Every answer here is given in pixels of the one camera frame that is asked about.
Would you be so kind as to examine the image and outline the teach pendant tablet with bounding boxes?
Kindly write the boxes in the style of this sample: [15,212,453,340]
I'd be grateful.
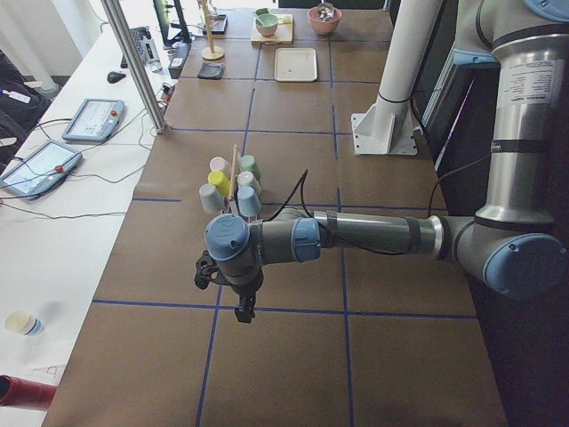
[1,140,84,199]
[61,99,125,144]

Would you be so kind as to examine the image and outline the large pink bowl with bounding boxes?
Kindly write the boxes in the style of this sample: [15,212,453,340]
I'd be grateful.
[307,4,342,36]

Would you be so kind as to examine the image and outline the blue cup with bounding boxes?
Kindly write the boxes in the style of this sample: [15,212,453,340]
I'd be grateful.
[237,186,261,218]

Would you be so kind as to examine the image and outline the white cup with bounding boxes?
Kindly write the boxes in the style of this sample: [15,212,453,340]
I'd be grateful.
[237,171,261,196]

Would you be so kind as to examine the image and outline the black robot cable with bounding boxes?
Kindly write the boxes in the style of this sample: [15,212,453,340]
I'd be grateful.
[266,150,494,257]

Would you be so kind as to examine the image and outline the aluminium frame post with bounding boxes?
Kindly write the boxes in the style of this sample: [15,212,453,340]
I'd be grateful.
[101,0,167,134]

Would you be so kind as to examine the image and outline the pink cup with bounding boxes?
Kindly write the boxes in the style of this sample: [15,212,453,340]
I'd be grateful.
[209,157,232,177]

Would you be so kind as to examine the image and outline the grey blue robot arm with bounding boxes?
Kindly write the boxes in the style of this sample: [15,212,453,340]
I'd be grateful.
[195,1,568,323]

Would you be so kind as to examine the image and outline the wooden cutting board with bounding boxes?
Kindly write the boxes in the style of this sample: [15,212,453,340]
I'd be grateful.
[251,14,294,44]

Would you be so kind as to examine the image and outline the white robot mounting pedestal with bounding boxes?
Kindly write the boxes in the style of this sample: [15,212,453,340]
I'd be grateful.
[351,0,443,156]

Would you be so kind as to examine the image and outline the red cylinder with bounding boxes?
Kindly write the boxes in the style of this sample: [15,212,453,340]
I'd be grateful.
[1,375,57,410]

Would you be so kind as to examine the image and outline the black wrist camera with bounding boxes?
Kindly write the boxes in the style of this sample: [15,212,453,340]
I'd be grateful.
[194,250,225,290]

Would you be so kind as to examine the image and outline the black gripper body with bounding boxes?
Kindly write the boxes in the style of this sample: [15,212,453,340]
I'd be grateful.
[224,268,264,309]

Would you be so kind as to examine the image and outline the paper cup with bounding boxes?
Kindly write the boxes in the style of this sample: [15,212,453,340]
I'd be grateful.
[4,310,44,336]

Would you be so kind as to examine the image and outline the yellow cup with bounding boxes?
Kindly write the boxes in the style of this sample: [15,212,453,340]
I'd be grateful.
[208,171,231,197]

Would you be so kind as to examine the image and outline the lower teach pendant tablet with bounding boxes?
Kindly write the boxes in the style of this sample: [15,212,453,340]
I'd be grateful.
[1,140,84,199]

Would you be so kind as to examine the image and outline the black computer mouse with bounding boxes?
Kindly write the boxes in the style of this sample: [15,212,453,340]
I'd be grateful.
[107,71,126,84]

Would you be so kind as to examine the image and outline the white wire cup rack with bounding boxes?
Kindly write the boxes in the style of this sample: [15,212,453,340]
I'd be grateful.
[224,144,240,216]

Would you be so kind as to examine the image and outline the upper teach pendant tablet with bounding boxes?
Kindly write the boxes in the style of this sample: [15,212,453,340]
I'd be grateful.
[61,99,125,144]

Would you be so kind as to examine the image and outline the grey cup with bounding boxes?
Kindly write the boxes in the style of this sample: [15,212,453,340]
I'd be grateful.
[198,183,224,214]

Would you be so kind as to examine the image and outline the grey folded cloth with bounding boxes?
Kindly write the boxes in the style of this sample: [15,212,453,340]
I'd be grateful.
[196,61,225,80]

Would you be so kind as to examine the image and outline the green cup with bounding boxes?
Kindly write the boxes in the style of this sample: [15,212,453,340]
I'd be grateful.
[239,155,261,183]

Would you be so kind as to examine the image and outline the cream rabbit tray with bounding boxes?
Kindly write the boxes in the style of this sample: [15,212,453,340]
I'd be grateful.
[274,48,318,83]

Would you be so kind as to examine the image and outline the wooden stand with round base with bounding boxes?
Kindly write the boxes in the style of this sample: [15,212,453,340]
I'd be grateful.
[199,0,225,61]

